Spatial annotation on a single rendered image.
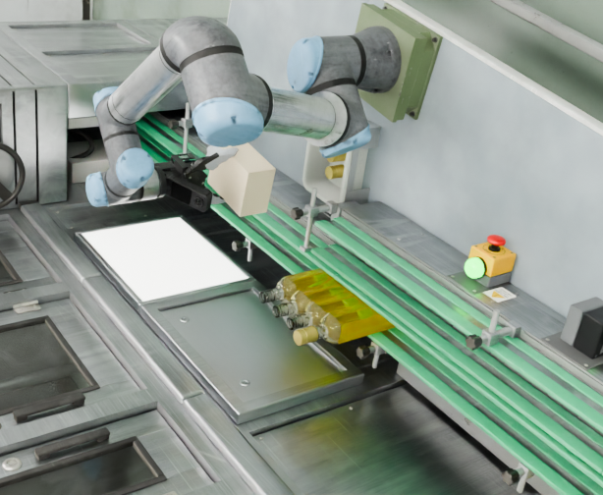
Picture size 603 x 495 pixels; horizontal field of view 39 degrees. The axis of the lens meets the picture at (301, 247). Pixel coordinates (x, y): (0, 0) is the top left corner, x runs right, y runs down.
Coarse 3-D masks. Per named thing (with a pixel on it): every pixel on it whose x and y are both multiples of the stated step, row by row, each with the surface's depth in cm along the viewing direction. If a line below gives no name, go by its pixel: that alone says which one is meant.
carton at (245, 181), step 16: (240, 160) 198; (256, 160) 200; (208, 176) 210; (224, 176) 204; (240, 176) 198; (256, 176) 196; (272, 176) 199; (224, 192) 205; (240, 192) 199; (256, 192) 200; (240, 208) 200; (256, 208) 203
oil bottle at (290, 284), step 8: (304, 272) 204; (312, 272) 205; (320, 272) 205; (280, 280) 200; (288, 280) 200; (296, 280) 200; (304, 280) 201; (312, 280) 201; (320, 280) 202; (328, 280) 203; (280, 288) 199; (288, 288) 198; (296, 288) 198; (304, 288) 199; (288, 296) 198
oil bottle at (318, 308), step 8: (336, 296) 197; (344, 296) 197; (352, 296) 198; (312, 304) 192; (320, 304) 192; (328, 304) 193; (336, 304) 193; (344, 304) 194; (352, 304) 194; (304, 312) 192; (312, 312) 190; (320, 312) 190; (312, 320) 190
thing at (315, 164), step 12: (312, 144) 223; (312, 156) 225; (348, 156) 210; (312, 168) 227; (324, 168) 229; (348, 168) 212; (312, 180) 229; (324, 180) 230; (336, 180) 228; (324, 192) 224; (336, 192) 224
